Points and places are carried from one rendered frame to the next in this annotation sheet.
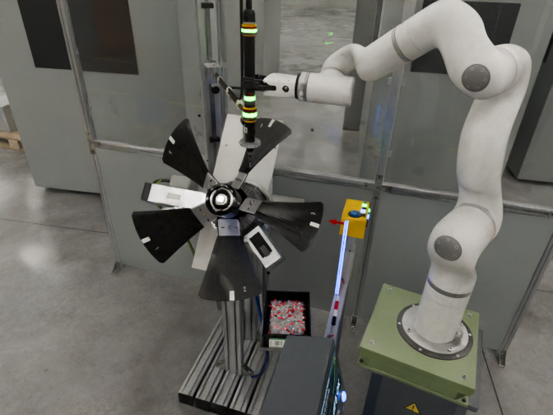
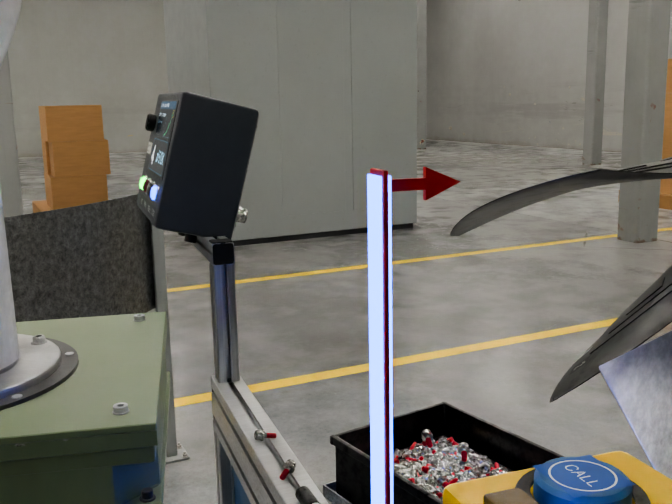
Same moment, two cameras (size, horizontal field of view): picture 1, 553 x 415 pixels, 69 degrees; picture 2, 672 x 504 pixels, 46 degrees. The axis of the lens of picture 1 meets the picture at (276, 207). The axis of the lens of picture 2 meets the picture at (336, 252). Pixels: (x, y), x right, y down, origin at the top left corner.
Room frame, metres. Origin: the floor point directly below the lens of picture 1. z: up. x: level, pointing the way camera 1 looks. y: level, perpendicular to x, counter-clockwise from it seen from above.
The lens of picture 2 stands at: (1.60, -0.58, 1.24)
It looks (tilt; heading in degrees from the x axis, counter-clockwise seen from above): 11 degrees down; 145
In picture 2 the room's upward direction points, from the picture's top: 1 degrees counter-clockwise
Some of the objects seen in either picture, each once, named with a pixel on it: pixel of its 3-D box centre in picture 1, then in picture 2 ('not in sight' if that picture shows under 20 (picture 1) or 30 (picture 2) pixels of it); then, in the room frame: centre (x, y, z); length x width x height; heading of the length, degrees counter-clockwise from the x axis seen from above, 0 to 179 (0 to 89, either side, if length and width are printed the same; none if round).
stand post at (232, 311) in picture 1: (233, 319); not in sight; (1.40, 0.19, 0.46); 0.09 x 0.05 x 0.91; 74
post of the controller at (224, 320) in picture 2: not in sight; (224, 310); (0.65, -0.11, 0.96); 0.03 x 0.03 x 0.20; 74
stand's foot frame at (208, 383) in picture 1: (241, 360); not in sight; (1.49, 0.17, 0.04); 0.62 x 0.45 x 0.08; 164
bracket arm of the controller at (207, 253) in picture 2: not in sight; (207, 240); (0.56, -0.08, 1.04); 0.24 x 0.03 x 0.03; 164
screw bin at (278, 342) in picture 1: (286, 319); (453, 481); (1.04, -0.05, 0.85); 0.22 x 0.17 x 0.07; 179
